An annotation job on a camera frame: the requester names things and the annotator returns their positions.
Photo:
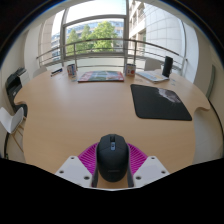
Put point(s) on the metal balcony railing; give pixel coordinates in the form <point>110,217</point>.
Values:
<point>100,41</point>

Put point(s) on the black printer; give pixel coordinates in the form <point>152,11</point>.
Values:
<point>14,85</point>

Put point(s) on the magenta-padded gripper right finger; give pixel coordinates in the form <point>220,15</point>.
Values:
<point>150,170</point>

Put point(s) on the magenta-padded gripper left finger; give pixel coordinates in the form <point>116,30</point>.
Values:
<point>75,170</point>

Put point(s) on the red and blue magazine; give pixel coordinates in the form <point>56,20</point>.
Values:
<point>100,76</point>

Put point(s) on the printed drink can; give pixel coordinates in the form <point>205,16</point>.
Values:
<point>71,70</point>

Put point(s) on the light blue magazine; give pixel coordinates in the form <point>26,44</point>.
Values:
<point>151,76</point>

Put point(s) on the black computer mouse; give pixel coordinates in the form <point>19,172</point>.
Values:
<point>112,160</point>

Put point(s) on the white chair, wooden legs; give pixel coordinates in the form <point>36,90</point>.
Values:
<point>10,121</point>

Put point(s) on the small black desk device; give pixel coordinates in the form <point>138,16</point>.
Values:
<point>56,71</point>

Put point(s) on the black mouse pad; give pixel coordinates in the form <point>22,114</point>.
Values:
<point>153,105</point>

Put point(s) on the black cylindrical bottle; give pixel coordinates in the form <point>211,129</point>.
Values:
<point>167,66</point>

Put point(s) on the white plant pot, red print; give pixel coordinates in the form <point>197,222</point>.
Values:
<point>130,70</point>

